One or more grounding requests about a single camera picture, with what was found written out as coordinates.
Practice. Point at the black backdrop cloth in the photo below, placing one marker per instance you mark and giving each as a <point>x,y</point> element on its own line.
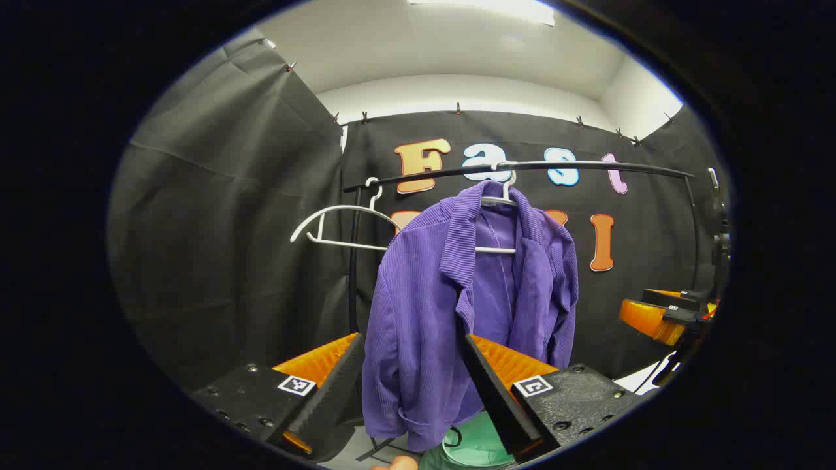
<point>228,228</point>

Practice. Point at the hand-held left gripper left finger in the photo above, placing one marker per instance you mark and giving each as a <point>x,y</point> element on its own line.
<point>333,391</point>

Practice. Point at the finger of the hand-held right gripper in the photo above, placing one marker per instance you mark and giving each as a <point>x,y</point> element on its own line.
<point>666,297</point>
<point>646,320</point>

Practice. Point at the row of small black clips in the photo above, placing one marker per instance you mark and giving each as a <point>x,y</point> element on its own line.
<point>458,109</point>

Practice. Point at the black clothes rack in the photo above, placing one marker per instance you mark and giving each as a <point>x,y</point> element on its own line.
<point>620,166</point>

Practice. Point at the white clothes hanger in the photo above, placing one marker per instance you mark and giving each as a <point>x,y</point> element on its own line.
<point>506,192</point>
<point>374,196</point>

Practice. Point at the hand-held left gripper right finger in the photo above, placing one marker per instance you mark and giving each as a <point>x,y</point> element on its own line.
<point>496,398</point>

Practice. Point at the ceiling light panel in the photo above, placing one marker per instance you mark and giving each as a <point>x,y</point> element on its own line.
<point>483,8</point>

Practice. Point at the green laundry hamper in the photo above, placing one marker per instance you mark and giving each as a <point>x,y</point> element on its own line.
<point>480,444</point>

